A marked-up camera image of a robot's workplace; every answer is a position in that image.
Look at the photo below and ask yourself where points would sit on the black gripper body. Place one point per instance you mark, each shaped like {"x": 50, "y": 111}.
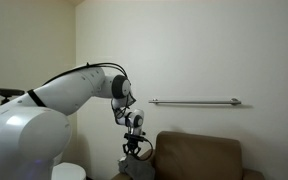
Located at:
{"x": 134, "y": 141}

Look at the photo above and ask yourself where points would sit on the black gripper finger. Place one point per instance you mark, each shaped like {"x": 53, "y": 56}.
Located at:
{"x": 128, "y": 150}
{"x": 137, "y": 152}

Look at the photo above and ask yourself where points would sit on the grey terry towel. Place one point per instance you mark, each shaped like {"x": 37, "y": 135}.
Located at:
{"x": 137, "y": 168}

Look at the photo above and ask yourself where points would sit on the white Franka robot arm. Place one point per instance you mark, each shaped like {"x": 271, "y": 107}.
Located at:
{"x": 60, "y": 96}

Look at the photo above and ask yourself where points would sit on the brown leather armchair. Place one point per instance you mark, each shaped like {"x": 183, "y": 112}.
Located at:
{"x": 197, "y": 156}

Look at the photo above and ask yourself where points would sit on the white round container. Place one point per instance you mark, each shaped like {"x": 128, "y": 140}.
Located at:
{"x": 69, "y": 171}

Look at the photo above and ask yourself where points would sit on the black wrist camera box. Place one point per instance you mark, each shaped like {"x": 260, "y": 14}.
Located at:
{"x": 134, "y": 135}

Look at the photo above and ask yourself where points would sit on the metal wall towel bar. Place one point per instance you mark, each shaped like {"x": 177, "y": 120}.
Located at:
{"x": 197, "y": 101}

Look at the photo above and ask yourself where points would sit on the black camera on stand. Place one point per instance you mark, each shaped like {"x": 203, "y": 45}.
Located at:
{"x": 3, "y": 91}

